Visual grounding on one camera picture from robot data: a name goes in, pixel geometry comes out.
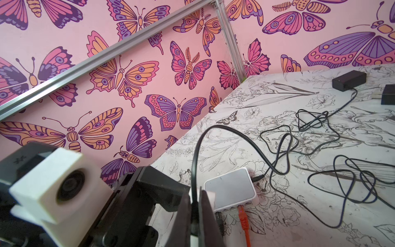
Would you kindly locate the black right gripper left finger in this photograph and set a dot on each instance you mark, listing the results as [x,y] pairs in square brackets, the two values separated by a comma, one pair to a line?
[181,231]

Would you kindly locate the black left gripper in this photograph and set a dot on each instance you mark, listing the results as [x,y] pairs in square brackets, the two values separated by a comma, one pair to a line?
[124,220]

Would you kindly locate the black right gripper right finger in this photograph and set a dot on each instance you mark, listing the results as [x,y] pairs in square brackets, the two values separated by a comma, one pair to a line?
[209,233]

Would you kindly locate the white network switch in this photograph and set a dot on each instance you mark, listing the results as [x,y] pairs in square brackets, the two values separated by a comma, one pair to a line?
[233,189]

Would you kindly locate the black power adapter left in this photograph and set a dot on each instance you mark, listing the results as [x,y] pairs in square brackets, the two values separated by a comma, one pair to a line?
[349,80]

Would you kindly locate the black power adapter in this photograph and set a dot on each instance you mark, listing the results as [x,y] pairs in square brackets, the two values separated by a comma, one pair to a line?
[349,80]
[388,95]

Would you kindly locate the black power adapter right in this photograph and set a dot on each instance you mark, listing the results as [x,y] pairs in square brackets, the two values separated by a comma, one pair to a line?
[388,95]

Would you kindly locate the aluminium frame post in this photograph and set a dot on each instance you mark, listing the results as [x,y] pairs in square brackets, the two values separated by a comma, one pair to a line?
[230,40]

